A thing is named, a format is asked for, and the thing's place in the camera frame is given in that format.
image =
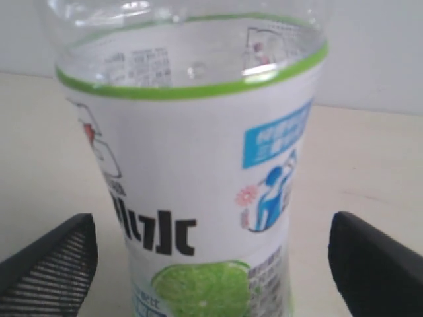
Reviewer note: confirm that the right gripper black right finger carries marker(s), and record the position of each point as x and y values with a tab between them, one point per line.
374	274

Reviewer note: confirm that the clear plastic drink bottle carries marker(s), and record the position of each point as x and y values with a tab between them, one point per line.
196	113

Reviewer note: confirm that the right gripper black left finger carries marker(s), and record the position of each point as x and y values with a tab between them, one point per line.
53	275

